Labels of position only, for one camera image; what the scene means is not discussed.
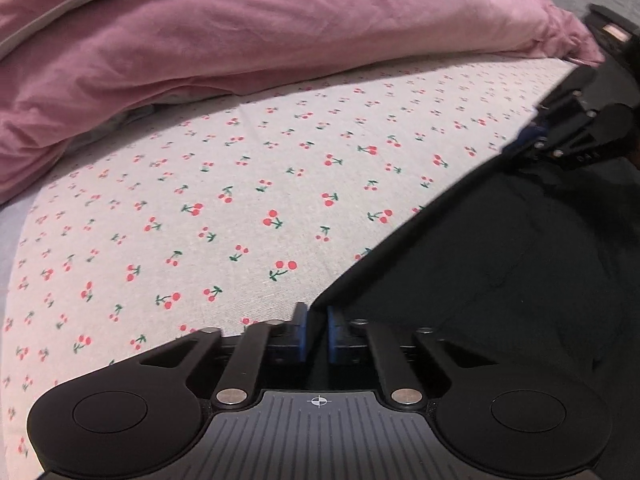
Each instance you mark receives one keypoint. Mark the black pants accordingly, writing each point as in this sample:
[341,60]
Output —
[500,270]

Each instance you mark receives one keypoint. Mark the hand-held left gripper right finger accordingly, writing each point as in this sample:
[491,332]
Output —
[334,337]

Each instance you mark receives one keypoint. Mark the cherry print bed sheet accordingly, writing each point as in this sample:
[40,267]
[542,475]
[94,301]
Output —
[250,160]

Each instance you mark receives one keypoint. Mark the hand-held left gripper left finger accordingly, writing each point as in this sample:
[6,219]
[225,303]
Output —
[300,335]

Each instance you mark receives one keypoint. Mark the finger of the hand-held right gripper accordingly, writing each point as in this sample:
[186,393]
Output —
[575,92]
[580,140]

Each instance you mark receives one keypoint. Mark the pink duvet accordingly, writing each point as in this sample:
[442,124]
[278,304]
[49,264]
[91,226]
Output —
[200,35]

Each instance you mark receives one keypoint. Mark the light grey mattress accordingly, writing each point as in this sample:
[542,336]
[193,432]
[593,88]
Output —
[10,240]

